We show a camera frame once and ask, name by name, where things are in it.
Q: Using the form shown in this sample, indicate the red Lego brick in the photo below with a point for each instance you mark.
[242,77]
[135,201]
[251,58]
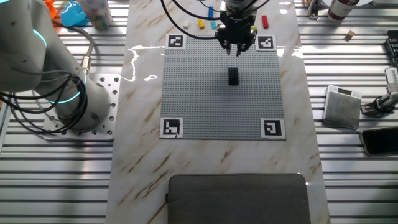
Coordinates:
[265,21]

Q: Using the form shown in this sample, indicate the yellow Lego brick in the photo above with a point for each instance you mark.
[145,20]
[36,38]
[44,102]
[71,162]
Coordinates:
[201,24]

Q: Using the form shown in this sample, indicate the red white bottle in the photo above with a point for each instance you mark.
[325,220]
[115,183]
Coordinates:
[342,9]

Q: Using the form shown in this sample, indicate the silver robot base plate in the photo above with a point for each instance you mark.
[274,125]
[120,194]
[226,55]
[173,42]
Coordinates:
[109,93]

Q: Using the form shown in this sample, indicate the black smartphone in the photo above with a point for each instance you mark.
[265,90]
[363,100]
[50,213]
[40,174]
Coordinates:
[381,141]

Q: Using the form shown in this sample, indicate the cyan Lego brick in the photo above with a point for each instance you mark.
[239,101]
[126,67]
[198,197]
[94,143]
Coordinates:
[213,25]

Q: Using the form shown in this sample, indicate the silver camera on mount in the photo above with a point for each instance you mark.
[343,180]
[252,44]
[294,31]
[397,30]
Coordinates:
[384,101]

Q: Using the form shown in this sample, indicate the black Lego plate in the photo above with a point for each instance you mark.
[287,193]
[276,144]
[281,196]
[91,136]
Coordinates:
[233,76]

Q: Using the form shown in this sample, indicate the white Lego brick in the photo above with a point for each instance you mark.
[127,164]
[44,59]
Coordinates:
[186,24]

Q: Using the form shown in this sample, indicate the silver digital scale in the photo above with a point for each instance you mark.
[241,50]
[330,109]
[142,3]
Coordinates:
[342,109]

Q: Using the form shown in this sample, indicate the black keyboard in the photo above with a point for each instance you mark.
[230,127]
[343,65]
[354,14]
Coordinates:
[393,46]

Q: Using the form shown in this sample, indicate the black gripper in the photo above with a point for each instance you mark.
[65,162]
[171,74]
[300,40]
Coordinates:
[236,31]

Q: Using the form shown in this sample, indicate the black white marker tag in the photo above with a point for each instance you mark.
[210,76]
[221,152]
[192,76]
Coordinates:
[266,43]
[175,41]
[273,128]
[171,127]

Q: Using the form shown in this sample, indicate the grey fabric pad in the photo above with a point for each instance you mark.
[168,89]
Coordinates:
[236,199]

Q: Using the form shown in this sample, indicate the blue Lego brick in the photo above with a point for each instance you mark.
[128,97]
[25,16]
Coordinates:
[211,12]

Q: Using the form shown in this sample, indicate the small wooden block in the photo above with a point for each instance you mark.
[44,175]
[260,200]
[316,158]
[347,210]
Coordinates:
[349,35]

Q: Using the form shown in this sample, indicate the clear plastic jar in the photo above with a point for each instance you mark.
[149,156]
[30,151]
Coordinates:
[96,14]

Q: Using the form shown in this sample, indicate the grey Lego baseplate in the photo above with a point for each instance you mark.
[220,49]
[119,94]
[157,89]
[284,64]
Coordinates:
[202,102]

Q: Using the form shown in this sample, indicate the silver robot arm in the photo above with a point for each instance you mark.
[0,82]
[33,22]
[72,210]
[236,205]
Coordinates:
[31,62]

